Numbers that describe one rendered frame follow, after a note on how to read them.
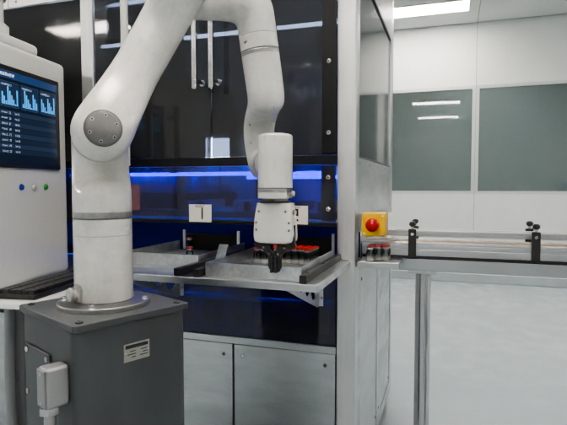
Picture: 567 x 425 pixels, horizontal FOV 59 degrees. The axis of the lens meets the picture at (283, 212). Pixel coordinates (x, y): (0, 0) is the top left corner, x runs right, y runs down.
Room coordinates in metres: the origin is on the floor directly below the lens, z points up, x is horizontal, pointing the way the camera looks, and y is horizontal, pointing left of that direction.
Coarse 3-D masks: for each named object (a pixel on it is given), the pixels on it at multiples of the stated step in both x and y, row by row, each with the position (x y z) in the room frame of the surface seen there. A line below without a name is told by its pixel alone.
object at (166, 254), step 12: (132, 252) 1.50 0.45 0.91; (144, 252) 1.49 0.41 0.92; (156, 252) 1.68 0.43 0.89; (168, 252) 1.74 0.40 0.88; (180, 252) 1.74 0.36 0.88; (204, 252) 1.74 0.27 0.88; (216, 252) 1.54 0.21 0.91; (144, 264) 1.48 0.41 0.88; (156, 264) 1.47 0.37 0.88; (168, 264) 1.46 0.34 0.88; (180, 264) 1.45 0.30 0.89
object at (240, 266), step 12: (240, 252) 1.50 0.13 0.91; (252, 252) 1.59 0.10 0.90; (216, 264) 1.28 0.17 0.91; (228, 264) 1.27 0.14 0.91; (240, 264) 1.26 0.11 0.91; (252, 264) 1.47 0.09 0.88; (264, 264) 1.47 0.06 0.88; (288, 264) 1.47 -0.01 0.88; (300, 264) 1.47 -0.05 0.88; (312, 264) 1.31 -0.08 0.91; (216, 276) 1.28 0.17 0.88; (228, 276) 1.27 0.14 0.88; (240, 276) 1.26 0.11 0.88; (252, 276) 1.25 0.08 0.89; (264, 276) 1.24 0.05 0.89; (276, 276) 1.23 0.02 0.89; (288, 276) 1.22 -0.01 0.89
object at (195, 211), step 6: (192, 204) 1.72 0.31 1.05; (192, 210) 1.72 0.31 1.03; (198, 210) 1.72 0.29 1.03; (204, 210) 1.71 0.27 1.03; (210, 210) 1.70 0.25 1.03; (192, 216) 1.72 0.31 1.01; (198, 216) 1.72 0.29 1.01; (204, 216) 1.71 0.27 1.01; (210, 216) 1.70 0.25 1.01; (210, 222) 1.70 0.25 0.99
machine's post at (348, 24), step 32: (352, 0) 1.55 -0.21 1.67; (352, 32) 1.55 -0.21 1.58; (352, 64) 1.55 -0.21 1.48; (352, 96) 1.55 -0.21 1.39; (352, 128) 1.55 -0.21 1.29; (352, 160) 1.55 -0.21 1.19; (352, 192) 1.55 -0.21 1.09; (352, 224) 1.55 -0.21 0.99; (352, 256) 1.55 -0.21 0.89; (352, 288) 1.55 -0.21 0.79; (352, 320) 1.55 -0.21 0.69; (352, 352) 1.55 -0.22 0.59; (352, 384) 1.55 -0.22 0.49; (352, 416) 1.55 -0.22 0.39
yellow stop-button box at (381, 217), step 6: (366, 216) 1.53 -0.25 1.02; (372, 216) 1.52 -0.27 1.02; (378, 216) 1.52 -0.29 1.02; (384, 216) 1.51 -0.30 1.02; (384, 222) 1.51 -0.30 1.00; (384, 228) 1.51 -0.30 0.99; (366, 234) 1.53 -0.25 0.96; (372, 234) 1.52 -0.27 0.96; (378, 234) 1.52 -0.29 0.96; (384, 234) 1.51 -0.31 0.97
